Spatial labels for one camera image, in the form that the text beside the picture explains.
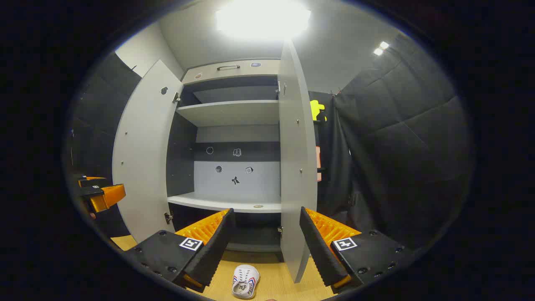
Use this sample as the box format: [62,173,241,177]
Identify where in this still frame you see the grey cabinet door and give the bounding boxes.
[278,40,318,284]
[112,59,184,244]

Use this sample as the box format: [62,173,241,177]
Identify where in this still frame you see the grey shoe cabinet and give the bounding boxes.
[166,59,283,264]

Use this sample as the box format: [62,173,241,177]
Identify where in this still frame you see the black door handle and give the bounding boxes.
[313,119,326,173]

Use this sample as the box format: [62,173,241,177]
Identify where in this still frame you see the black backdrop cloth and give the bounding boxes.
[308,90,347,218]

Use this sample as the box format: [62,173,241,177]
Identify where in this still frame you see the large ceiling light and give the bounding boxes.
[215,0,312,42]

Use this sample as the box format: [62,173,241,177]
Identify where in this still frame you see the white striped shoe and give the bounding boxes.
[232,264,260,300]

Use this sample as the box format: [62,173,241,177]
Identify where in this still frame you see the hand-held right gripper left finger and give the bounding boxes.
[125,208,236,293]

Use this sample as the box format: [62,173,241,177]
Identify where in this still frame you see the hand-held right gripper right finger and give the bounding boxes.
[299,207,414,294]

